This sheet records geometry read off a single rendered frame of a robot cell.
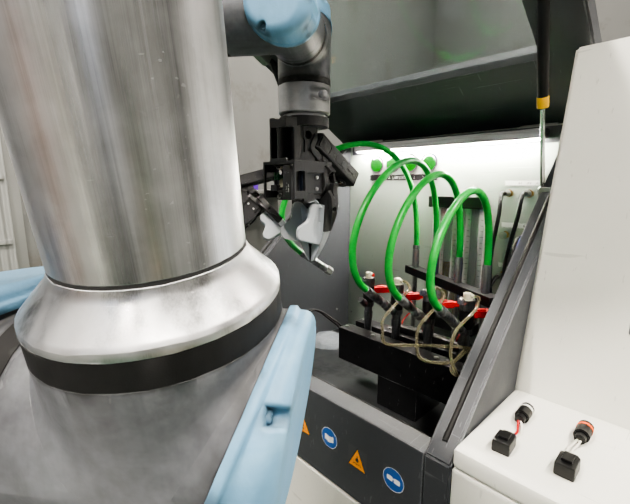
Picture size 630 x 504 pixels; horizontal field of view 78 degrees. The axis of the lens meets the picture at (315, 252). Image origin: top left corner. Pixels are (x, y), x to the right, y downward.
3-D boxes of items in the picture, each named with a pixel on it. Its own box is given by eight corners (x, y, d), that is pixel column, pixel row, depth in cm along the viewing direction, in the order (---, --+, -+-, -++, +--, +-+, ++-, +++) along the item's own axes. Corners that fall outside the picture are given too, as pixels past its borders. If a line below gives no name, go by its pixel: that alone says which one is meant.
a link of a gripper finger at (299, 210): (275, 261, 60) (274, 201, 58) (304, 256, 64) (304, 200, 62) (288, 264, 58) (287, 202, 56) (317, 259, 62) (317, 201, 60)
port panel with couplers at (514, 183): (486, 294, 96) (496, 167, 91) (491, 291, 99) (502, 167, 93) (544, 306, 87) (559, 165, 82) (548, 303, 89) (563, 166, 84)
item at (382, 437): (210, 389, 101) (207, 331, 99) (225, 383, 104) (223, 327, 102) (418, 549, 57) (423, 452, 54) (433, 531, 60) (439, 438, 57)
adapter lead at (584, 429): (573, 484, 45) (576, 468, 44) (552, 474, 46) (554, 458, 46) (594, 436, 53) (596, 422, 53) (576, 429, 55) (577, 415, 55)
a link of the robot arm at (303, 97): (306, 95, 61) (344, 86, 55) (306, 126, 62) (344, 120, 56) (267, 87, 56) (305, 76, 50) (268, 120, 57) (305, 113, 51)
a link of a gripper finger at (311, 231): (288, 264, 58) (288, 202, 56) (317, 259, 62) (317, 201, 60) (302, 267, 56) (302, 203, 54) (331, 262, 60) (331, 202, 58)
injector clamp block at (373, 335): (338, 383, 96) (338, 325, 94) (363, 370, 103) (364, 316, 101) (471, 451, 72) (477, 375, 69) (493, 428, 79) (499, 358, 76)
